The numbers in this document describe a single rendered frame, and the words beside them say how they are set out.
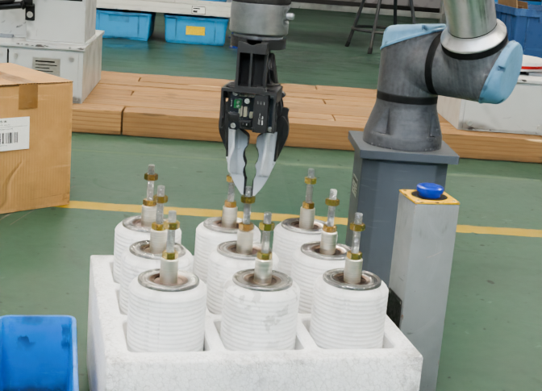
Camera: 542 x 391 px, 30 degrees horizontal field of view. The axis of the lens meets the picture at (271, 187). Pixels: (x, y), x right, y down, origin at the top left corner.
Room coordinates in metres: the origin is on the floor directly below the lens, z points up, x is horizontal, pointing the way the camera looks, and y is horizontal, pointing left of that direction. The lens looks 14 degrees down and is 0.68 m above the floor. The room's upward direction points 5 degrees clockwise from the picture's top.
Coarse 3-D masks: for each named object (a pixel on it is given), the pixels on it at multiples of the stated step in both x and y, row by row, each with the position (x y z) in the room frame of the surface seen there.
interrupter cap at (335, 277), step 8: (328, 272) 1.24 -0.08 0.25; (336, 272) 1.24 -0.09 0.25; (368, 272) 1.25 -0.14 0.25; (328, 280) 1.21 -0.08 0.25; (336, 280) 1.22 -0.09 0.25; (368, 280) 1.23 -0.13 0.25; (376, 280) 1.23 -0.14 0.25; (344, 288) 1.19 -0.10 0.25; (352, 288) 1.19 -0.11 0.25; (360, 288) 1.19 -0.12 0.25; (368, 288) 1.19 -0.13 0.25; (376, 288) 1.20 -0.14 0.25
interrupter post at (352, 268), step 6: (348, 264) 1.22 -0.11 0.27; (354, 264) 1.22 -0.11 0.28; (360, 264) 1.22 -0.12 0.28; (348, 270) 1.22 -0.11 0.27; (354, 270) 1.22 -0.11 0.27; (360, 270) 1.22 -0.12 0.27; (348, 276) 1.22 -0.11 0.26; (354, 276) 1.22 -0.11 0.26; (360, 276) 1.22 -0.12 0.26; (348, 282) 1.22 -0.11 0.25; (354, 282) 1.22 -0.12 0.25
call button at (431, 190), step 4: (420, 184) 1.46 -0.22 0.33; (424, 184) 1.46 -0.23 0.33; (428, 184) 1.46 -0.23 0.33; (432, 184) 1.46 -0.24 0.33; (436, 184) 1.47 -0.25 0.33; (416, 188) 1.45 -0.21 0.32; (420, 188) 1.44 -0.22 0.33; (424, 188) 1.44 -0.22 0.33; (428, 188) 1.44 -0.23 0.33; (432, 188) 1.44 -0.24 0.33; (436, 188) 1.44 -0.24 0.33; (440, 188) 1.44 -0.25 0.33; (420, 192) 1.44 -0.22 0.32; (424, 192) 1.44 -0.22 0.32; (428, 192) 1.44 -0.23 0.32; (432, 192) 1.43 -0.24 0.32; (436, 192) 1.44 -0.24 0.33; (440, 192) 1.44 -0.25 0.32; (424, 196) 1.44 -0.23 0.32; (428, 196) 1.44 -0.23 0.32; (432, 196) 1.44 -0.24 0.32; (436, 196) 1.44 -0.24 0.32
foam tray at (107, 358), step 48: (96, 288) 1.32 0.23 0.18; (96, 336) 1.26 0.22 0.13; (384, 336) 1.23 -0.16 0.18; (96, 384) 1.23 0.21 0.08; (144, 384) 1.09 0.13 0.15; (192, 384) 1.10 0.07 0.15; (240, 384) 1.12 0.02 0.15; (288, 384) 1.13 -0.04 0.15; (336, 384) 1.14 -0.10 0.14; (384, 384) 1.16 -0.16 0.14
